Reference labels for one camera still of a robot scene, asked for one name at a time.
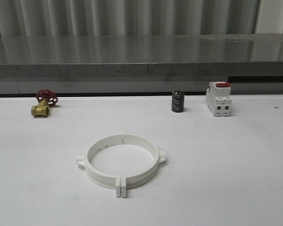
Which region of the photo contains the grey stone countertop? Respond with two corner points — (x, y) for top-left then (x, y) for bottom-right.
(0, 34), (283, 82)

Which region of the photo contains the black cylindrical capacitor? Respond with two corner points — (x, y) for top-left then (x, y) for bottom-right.
(171, 91), (185, 113)

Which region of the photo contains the white half pipe clamp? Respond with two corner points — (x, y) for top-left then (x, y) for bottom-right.
(116, 134), (166, 198)
(76, 132), (126, 198)

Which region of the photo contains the brass valve red handwheel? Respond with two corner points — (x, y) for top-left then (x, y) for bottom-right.
(31, 89), (58, 117)

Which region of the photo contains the white circuit breaker red switch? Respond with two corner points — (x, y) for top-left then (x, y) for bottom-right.
(206, 81), (232, 117)

